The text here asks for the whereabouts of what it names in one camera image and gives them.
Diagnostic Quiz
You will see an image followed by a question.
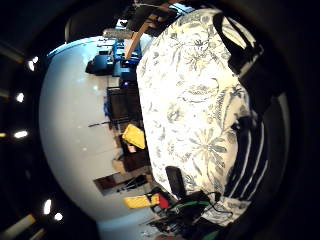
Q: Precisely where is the white blue floral cloth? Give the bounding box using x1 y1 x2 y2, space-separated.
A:
135 8 268 228

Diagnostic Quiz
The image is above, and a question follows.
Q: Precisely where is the black crate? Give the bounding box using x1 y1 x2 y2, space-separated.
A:
106 85 143 125

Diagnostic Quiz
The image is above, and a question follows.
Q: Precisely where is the yellow pad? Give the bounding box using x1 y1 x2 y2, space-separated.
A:
121 123 147 150

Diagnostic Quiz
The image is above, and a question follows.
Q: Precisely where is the blue box stack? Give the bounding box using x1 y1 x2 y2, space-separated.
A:
111 39 142 82

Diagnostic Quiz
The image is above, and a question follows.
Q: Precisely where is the black device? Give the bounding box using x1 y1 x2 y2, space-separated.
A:
85 54 115 76

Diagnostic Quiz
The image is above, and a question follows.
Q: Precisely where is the yellow and red box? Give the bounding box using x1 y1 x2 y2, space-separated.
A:
122 192 170 210

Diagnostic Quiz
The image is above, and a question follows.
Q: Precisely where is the black chair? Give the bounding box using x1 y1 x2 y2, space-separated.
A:
64 5 135 43

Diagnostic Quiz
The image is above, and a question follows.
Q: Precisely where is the row of ceiling lights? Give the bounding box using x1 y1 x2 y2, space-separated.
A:
0 55 64 222

